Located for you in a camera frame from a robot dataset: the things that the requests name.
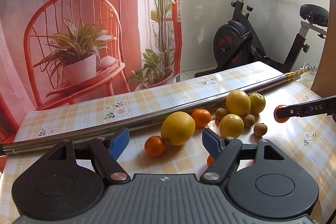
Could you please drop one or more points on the orange tangerine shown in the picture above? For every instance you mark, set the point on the orange tangerine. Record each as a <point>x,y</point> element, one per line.
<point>201,117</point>
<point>154,146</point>
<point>210,160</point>
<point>281,114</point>

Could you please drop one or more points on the green yellow apple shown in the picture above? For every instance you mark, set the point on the green yellow apple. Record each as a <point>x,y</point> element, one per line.
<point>257,103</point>

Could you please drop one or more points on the large yellow grapefruit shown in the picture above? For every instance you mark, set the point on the large yellow grapefruit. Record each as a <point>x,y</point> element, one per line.
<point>177,128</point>

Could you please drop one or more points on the orange tangerine front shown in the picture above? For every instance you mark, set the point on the orange tangerine front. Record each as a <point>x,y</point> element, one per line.
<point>154,146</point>

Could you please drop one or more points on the plaid floral tablecloth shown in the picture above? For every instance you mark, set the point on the plaid floral tablecloth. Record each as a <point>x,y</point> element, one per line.
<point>309,141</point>

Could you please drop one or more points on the wooden board right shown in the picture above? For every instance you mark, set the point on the wooden board right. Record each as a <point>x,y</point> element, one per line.
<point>324,82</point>

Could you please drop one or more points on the steel telescopic pole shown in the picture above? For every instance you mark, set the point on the steel telescopic pole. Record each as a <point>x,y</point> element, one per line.
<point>108,129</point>

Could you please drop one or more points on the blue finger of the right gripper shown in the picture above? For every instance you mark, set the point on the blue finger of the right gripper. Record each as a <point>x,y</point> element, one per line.
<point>311,108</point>

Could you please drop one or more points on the printed room backdrop cloth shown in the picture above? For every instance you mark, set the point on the printed room backdrop cloth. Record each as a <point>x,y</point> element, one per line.
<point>59,52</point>

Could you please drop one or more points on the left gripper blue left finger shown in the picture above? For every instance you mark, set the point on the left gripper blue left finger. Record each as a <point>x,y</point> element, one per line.
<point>106,151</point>

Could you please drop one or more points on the brown longan fruit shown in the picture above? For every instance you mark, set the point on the brown longan fruit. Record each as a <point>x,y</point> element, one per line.
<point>260,129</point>
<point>249,120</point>
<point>220,113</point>

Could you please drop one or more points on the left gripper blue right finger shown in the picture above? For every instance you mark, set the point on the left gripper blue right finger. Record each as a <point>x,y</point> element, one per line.
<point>225,153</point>

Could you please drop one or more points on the yellow lemon small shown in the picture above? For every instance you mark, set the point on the yellow lemon small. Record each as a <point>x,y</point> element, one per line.
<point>231,125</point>

